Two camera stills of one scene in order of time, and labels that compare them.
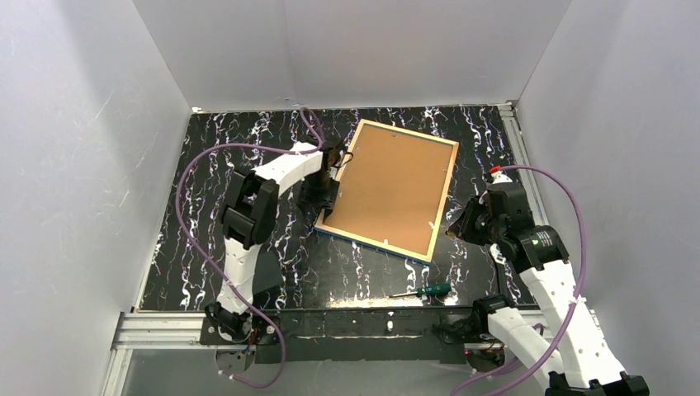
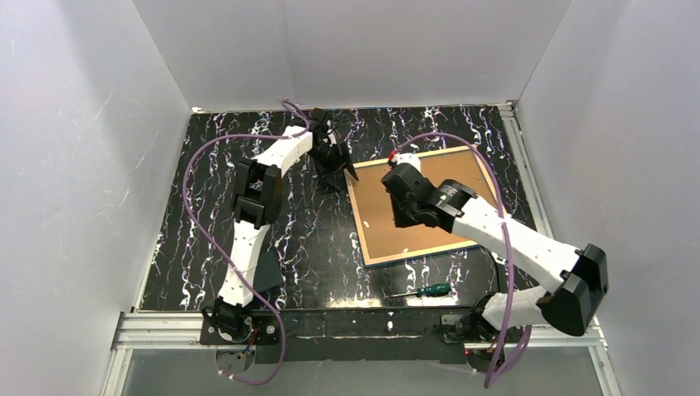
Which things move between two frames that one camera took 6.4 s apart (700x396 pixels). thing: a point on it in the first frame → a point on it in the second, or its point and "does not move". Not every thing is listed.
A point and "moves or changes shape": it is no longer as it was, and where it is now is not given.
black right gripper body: (464, 225) → (398, 182)
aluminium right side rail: (510, 113) does not move
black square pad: (267, 271) does not move
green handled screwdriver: (439, 289) does not move
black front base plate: (409, 336) does not move
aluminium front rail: (148, 332) does not move
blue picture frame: (391, 195) moves or changes shape
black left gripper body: (318, 196) → (333, 157)
